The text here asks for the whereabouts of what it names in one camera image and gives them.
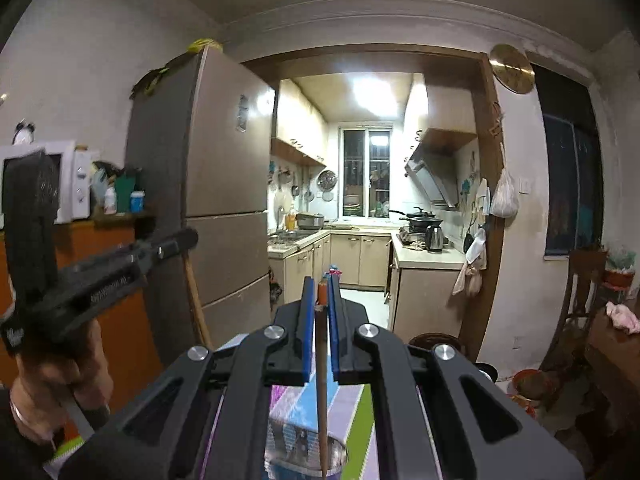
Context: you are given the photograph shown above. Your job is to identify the white microwave oven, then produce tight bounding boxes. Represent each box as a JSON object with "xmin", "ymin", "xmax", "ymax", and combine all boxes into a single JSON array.
[{"xmin": 0, "ymin": 141, "xmax": 92, "ymax": 228}]

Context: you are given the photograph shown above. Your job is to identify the white plastic bag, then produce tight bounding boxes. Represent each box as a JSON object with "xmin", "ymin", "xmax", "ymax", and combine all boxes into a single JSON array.
[{"xmin": 490, "ymin": 166, "xmax": 521, "ymax": 219}]

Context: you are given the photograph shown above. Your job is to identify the pink cloth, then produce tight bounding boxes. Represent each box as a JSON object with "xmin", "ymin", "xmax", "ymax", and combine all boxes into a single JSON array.
[{"xmin": 606, "ymin": 302, "xmax": 640, "ymax": 335}]

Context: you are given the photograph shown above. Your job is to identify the wooden chair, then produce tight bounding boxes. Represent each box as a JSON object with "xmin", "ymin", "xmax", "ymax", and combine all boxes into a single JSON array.
[{"xmin": 542, "ymin": 248, "xmax": 609, "ymax": 372}]

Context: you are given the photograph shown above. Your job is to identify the dark wooden side table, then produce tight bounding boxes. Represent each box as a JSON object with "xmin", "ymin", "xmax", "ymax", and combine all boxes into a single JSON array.
[{"xmin": 584, "ymin": 305, "xmax": 640, "ymax": 443}]

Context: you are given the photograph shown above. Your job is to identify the potted plant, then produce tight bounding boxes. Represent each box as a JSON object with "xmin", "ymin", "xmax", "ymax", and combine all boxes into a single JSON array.
[{"xmin": 602, "ymin": 246, "xmax": 639, "ymax": 287}]

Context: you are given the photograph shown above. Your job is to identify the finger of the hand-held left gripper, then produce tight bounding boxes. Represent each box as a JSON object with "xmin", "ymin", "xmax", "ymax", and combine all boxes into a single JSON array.
[{"xmin": 126, "ymin": 227, "xmax": 200, "ymax": 277}]

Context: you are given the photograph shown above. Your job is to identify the person's left hand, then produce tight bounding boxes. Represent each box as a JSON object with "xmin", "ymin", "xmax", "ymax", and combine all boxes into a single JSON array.
[{"xmin": 10, "ymin": 317, "xmax": 115, "ymax": 441}]

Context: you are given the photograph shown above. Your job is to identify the orange wooden cabinet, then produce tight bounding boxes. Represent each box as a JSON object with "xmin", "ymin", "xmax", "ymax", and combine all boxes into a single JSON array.
[{"xmin": 0, "ymin": 211, "xmax": 162, "ymax": 443}]

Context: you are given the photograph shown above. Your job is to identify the purple blue leaf tablecloth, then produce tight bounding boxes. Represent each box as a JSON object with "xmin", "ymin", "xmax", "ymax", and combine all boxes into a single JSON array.
[{"xmin": 47, "ymin": 332, "xmax": 446, "ymax": 480}]

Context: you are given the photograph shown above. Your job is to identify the red bowl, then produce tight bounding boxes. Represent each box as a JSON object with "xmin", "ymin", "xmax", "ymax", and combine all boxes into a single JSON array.
[{"xmin": 512, "ymin": 369, "xmax": 559, "ymax": 407}]

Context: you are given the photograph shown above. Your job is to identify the wooden stick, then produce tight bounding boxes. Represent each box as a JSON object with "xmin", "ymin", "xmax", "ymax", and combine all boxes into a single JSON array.
[{"xmin": 182, "ymin": 255, "xmax": 213, "ymax": 352}]

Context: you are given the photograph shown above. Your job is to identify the kitchen wall cabinets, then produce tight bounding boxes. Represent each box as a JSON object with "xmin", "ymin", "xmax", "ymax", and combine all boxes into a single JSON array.
[{"xmin": 271, "ymin": 79, "xmax": 329, "ymax": 167}]

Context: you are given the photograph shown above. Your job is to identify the dark round basket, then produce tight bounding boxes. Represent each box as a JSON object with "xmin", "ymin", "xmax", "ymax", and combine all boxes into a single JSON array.
[{"xmin": 408, "ymin": 332, "xmax": 469, "ymax": 362}]

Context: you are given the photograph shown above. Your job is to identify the blue perforated utensil holder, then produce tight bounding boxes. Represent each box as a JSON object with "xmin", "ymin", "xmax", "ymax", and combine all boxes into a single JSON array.
[{"xmin": 265, "ymin": 417, "xmax": 349, "ymax": 480}]

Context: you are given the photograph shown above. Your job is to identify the person's left forearm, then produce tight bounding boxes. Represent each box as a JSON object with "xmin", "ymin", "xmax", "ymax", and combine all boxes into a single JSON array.
[{"xmin": 0, "ymin": 385, "xmax": 57, "ymax": 480}]

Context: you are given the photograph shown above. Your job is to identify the beige kitchen base cabinets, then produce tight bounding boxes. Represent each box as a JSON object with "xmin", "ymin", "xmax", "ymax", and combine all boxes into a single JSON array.
[{"xmin": 267, "ymin": 229, "xmax": 469, "ymax": 347}]

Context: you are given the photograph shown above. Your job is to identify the black wok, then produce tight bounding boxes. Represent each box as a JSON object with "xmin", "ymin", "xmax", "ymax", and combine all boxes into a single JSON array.
[{"xmin": 389, "ymin": 209, "xmax": 444, "ymax": 229}]

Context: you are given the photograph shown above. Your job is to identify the ceiling light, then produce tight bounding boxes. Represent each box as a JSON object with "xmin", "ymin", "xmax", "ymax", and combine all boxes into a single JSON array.
[{"xmin": 351, "ymin": 74, "xmax": 402, "ymax": 117}]

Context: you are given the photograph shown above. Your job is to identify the brown wooden chopstick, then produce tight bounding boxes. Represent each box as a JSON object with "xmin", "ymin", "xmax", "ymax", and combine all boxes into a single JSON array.
[{"xmin": 314, "ymin": 281, "xmax": 332, "ymax": 476}]

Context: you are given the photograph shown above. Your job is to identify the steel kettle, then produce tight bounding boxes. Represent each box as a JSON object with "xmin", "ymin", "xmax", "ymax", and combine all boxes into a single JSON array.
[{"xmin": 425, "ymin": 224, "xmax": 447, "ymax": 254}]

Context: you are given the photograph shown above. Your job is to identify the yellow green bundle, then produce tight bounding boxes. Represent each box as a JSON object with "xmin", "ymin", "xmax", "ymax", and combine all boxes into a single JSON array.
[{"xmin": 187, "ymin": 37, "xmax": 224, "ymax": 56}]

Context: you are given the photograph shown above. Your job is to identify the gold wall clock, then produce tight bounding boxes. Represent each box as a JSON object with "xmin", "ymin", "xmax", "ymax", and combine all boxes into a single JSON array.
[{"xmin": 489, "ymin": 44, "xmax": 536, "ymax": 95}]

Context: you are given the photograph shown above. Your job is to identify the hanging cloth bags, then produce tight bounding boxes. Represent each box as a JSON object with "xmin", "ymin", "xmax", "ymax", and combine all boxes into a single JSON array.
[{"xmin": 452, "ymin": 177, "xmax": 494, "ymax": 297}]

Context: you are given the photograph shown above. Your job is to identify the dark window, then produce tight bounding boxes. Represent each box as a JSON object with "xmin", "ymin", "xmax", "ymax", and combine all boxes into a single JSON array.
[{"xmin": 532, "ymin": 64, "xmax": 608, "ymax": 262}]

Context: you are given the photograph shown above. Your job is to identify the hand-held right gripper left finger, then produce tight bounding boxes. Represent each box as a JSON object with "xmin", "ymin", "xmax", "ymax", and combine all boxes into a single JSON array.
[{"xmin": 60, "ymin": 277, "xmax": 318, "ymax": 480}]

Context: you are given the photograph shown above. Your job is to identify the beige refrigerator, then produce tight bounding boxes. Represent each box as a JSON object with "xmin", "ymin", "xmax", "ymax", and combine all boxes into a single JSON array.
[{"xmin": 125, "ymin": 47, "xmax": 277, "ymax": 361}]

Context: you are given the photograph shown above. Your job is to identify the steel range hood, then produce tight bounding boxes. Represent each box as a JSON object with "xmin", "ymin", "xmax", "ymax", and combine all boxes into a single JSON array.
[{"xmin": 404, "ymin": 142, "xmax": 460, "ymax": 210}]

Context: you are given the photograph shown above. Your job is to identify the kitchen window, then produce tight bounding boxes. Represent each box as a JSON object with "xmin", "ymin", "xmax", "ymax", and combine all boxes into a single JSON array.
[{"xmin": 341, "ymin": 127, "xmax": 393, "ymax": 220}]

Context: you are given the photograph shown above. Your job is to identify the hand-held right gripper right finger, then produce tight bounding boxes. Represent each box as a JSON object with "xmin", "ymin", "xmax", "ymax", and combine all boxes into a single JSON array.
[{"xmin": 327, "ymin": 275, "xmax": 586, "ymax": 480}]

